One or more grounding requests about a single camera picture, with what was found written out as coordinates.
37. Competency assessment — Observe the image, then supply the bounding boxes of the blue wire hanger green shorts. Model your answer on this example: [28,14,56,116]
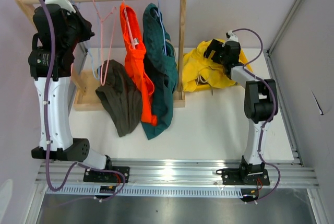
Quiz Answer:
[157,0,167,55]

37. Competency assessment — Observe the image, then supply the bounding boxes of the yellow plastic tray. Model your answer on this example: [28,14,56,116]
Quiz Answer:
[182,46,256,93]

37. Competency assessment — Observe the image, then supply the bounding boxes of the slotted cable duct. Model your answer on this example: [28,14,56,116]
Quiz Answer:
[57,185,257,198]

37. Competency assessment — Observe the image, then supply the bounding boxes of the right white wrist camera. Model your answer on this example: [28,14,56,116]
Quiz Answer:
[225,30,238,42]

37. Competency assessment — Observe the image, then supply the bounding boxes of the pink wire hanger olive shorts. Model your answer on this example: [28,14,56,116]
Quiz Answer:
[91,0,117,86]

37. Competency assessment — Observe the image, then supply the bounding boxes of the pink wire hanger orange shorts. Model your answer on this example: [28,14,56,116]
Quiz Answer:
[123,0,136,49]

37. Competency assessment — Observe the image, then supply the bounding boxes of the olive green shorts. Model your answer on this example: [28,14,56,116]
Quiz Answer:
[96,60,142,137]

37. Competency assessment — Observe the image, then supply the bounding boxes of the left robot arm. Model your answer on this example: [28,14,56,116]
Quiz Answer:
[28,4,113,182]

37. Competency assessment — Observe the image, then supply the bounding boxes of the wooden clothes rack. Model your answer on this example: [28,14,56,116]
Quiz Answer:
[70,0,186,111]

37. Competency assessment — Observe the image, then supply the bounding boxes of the grey shorts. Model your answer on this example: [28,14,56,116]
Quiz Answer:
[209,82,239,96]

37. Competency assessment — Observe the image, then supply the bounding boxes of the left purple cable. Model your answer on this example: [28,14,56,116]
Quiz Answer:
[27,0,126,206]

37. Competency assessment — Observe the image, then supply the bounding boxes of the dark green shorts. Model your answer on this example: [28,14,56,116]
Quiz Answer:
[142,3,178,140]

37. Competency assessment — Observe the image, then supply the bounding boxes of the light blue wire hanger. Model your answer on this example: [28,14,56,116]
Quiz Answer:
[58,0,103,77]

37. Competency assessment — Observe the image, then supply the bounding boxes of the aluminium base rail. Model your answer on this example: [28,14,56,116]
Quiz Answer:
[35,159,319,188]

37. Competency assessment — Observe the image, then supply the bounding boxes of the yellow shorts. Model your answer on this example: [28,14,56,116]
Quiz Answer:
[182,40,238,92]

